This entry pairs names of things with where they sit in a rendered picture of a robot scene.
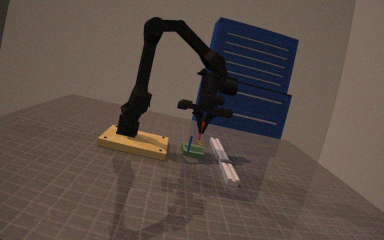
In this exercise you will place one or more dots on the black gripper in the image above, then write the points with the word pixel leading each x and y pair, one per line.
pixel 200 107

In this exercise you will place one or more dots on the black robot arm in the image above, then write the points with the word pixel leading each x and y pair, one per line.
pixel 139 100

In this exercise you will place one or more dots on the green tray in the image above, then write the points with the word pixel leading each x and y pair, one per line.
pixel 194 150

